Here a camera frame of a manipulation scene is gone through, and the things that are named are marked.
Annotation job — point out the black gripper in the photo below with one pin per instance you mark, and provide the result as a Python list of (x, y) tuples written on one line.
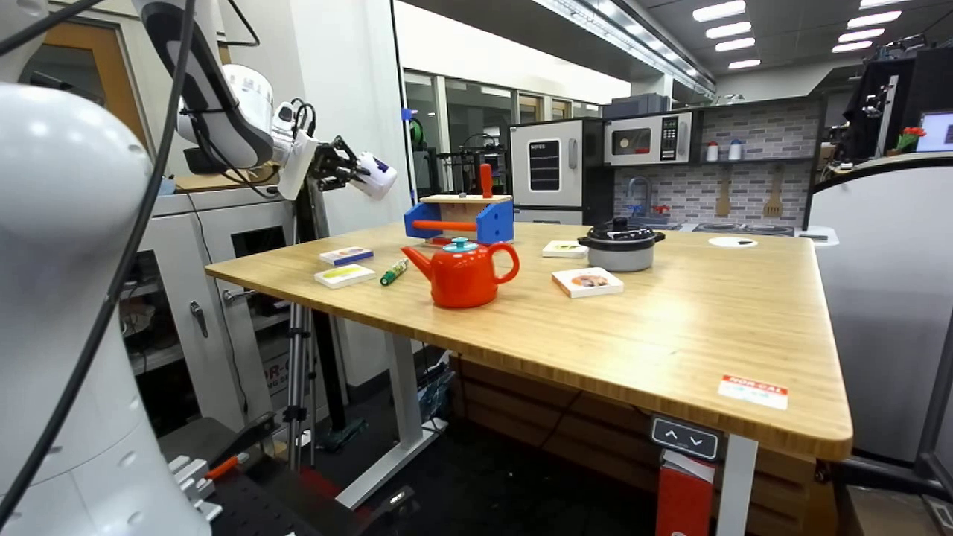
[(334, 165)]

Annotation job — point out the white metal mug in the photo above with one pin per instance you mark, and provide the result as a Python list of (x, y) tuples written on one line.
[(377, 177)]

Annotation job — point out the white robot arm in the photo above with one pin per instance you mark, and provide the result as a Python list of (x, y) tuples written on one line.
[(231, 116)]

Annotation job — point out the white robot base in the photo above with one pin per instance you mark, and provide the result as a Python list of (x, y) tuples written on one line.
[(79, 190)]

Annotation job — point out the white book yellow circle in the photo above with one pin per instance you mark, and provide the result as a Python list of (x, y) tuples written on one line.
[(344, 275)]

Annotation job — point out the small white yellow card book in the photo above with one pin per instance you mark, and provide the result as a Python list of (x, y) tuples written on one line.
[(563, 253)]

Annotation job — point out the small white book orange picture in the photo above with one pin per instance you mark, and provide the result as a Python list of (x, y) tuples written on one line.
[(587, 282)]

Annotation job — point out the green glue marker tube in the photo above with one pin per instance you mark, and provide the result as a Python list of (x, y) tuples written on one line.
[(392, 275)]

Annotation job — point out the blue wooden toy tool bench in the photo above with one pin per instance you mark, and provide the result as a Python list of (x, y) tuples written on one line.
[(484, 217)]

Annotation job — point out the red teapot with teal lid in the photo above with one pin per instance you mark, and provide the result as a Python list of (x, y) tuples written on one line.
[(465, 275)]

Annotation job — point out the toy oven white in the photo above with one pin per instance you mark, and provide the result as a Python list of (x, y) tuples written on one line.
[(553, 165)]

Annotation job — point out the white cabinet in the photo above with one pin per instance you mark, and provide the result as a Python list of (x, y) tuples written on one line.
[(206, 348)]

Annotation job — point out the grey black toy pot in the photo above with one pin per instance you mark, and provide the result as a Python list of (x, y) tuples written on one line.
[(621, 250)]

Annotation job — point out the toy microwave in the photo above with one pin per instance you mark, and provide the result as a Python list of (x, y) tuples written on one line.
[(651, 142)]

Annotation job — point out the wooden standing desk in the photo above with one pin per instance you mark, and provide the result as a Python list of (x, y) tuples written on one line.
[(700, 311)]

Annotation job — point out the desk height control panel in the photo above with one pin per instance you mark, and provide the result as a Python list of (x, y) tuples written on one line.
[(684, 439)]

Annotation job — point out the red white warning sticker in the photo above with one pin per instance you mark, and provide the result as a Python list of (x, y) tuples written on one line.
[(755, 391)]

